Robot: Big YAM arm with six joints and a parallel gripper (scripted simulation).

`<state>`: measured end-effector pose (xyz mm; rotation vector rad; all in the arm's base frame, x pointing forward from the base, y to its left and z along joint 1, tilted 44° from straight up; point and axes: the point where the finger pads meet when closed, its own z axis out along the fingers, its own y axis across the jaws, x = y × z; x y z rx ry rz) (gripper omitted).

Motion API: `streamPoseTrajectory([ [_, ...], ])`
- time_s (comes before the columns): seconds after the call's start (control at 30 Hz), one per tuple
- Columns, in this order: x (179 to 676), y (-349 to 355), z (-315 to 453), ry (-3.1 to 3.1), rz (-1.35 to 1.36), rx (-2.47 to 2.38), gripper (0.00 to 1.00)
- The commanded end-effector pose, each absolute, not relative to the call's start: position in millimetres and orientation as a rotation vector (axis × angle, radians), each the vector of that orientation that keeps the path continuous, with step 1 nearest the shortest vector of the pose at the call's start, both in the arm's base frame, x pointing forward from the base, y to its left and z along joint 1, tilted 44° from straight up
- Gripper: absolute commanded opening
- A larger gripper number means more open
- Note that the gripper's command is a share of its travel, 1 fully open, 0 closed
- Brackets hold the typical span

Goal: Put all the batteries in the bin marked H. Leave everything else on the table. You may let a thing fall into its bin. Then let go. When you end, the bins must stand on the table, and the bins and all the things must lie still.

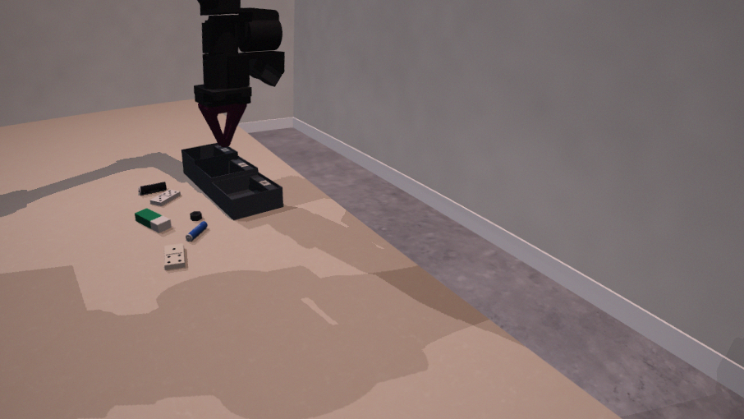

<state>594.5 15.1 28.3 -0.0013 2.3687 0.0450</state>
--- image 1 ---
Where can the black rack of bins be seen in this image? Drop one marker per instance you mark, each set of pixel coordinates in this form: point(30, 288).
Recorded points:
point(239, 195)

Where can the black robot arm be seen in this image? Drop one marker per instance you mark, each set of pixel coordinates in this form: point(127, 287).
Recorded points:
point(260, 30)

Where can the white domino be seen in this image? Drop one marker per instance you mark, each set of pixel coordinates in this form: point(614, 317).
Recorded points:
point(165, 197)
point(174, 256)

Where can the green and white eraser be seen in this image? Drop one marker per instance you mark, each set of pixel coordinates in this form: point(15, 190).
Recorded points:
point(153, 220)

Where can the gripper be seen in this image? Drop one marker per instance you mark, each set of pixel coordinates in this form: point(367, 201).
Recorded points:
point(233, 101)

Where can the blue battery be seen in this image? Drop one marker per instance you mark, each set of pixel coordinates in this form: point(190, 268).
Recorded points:
point(196, 231)

